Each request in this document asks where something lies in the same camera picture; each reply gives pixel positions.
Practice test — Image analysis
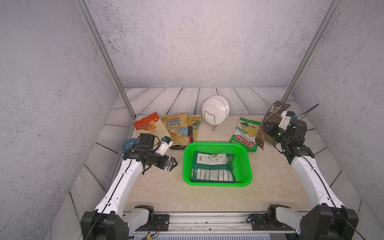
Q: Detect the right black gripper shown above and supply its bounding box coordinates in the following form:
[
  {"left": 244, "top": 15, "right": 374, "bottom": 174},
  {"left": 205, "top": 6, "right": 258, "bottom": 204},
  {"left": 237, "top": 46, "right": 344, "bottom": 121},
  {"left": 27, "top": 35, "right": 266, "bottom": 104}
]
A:
[{"left": 263, "top": 120, "right": 291, "bottom": 148}]

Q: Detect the brown Kettle chips bag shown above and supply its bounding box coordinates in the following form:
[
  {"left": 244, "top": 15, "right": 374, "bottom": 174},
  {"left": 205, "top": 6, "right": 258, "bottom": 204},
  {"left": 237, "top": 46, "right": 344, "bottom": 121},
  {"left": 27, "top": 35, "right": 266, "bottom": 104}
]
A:
[{"left": 255, "top": 101, "right": 291, "bottom": 150}]

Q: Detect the green Chulo cassava chips bag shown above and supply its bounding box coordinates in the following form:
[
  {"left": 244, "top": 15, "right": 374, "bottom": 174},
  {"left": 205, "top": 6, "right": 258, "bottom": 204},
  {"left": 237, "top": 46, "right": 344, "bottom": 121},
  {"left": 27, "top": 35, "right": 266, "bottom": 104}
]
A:
[{"left": 230, "top": 118, "right": 261, "bottom": 153}]

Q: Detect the dark green chips bag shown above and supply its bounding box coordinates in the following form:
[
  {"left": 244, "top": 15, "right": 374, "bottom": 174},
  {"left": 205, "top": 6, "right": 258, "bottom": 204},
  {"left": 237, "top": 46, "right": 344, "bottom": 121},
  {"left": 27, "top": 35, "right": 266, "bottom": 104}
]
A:
[{"left": 191, "top": 151, "right": 236, "bottom": 183}]

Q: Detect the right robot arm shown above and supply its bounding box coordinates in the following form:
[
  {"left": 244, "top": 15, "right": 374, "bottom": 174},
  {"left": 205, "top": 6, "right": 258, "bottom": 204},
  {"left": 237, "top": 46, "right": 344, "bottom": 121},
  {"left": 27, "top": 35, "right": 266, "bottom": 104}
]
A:
[{"left": 263, "top": 117, "right": 359, "bottom": 240}]

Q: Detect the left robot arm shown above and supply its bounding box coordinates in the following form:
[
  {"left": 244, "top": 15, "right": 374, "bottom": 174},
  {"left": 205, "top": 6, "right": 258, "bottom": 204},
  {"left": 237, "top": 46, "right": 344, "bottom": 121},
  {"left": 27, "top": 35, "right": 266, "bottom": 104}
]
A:
[{"left": 81, "top": 133, "right": 178, "bottom": 240}]

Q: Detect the tan blue chips bag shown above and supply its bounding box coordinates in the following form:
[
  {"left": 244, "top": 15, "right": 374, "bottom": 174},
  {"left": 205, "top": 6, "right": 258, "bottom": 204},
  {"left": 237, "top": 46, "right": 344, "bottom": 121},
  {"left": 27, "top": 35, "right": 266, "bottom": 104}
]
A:
[{"left": 161, "top": 113, "right": 189, "bottom": 146}]

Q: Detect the red beige chips bag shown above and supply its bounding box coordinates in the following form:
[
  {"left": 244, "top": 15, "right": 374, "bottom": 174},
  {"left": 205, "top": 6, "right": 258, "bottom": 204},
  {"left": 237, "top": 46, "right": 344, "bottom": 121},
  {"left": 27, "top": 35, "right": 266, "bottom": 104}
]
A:
[{"left": 134, "top": 112, "right": 171, "bottom": 140}]

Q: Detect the tan green chips bag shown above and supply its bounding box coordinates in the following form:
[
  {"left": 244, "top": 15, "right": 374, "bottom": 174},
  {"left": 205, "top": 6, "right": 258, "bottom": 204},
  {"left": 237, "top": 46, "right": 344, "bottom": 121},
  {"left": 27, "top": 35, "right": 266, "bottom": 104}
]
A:
[{"left": 188, "top": 115, "right": 202, "bottom": 143}]

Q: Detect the green plastic basket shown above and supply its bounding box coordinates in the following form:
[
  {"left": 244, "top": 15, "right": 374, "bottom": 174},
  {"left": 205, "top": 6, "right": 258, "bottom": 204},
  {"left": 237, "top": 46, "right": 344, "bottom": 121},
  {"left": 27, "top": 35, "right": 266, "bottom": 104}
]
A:
[{"left": 183, "top": 143, "right": 253, "bottom": 187}]

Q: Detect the blue bowl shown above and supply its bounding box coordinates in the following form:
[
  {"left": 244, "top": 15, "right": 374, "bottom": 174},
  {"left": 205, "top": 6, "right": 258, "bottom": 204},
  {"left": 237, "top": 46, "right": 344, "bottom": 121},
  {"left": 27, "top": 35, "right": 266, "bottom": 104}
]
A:
[{"left": 122, "top": 138, "right": 139, "bottom": 152}]

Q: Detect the white plate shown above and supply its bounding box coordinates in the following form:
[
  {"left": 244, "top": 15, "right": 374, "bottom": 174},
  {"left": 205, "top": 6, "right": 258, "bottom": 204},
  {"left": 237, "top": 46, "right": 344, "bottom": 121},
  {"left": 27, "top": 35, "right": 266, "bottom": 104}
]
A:
[{"left": 202, "top": 95, "right": 230, "bottom": 118}]

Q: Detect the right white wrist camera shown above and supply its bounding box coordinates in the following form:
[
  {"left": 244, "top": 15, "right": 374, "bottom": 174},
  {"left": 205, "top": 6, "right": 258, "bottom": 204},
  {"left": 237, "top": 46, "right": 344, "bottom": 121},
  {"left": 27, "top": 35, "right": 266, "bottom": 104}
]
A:
[{"left": 279, "top": 111, "right": 298, "bottom": 130}]

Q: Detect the wire plate rack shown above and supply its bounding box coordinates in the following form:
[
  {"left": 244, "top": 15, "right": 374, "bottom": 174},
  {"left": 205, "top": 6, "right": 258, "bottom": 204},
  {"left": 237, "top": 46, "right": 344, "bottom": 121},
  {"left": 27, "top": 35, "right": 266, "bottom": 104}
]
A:
[{"left": 202, "top": 111, "right": 226, "bottom": 130}]

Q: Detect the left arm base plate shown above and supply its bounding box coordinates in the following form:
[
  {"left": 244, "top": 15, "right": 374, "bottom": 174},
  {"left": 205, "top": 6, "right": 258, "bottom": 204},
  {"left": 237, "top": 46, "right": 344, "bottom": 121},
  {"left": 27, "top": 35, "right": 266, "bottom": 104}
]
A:
[{"left": 137, "top": 214, "right": 170, "bottom": 232}]

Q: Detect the aluminium front rail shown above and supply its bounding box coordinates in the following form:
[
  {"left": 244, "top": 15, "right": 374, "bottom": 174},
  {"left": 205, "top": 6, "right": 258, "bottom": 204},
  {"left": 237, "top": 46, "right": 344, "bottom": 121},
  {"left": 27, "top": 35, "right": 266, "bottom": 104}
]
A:
[{"left": 78, "top": 211, "right": 346, "bottom": 240}]

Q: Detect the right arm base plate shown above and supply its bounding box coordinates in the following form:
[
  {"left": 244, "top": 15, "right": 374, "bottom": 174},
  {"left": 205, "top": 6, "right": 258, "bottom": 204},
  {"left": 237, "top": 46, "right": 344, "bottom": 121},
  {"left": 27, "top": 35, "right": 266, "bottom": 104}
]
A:
[{"left": 246, "top": 213, "right": 282, "bottom": 231}]

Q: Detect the right aluminium frame post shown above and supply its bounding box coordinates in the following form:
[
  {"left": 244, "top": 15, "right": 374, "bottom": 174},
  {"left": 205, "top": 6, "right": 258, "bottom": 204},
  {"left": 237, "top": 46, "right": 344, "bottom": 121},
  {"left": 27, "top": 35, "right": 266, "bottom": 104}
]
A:
[{"left": 281, "top": 0, "right": 342, "bottom": 104}]

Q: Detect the aluminium frame post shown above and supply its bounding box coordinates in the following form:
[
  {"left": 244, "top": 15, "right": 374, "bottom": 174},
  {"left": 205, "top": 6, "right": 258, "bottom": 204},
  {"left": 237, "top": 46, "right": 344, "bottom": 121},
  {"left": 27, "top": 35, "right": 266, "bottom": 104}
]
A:
[
  {"left": 281, "top": 0, "right": 342, "bottom": 104},
  {"left": 75, "top": 0, "right": 136, "bottom": 119}
]

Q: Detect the left aluminium frame post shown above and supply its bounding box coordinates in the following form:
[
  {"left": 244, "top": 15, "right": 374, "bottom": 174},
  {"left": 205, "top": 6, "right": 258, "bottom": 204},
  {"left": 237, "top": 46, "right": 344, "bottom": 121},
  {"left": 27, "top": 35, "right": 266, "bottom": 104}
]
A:
[{"left": 75, "top": 0, "right": 136, "bottom": 119}]

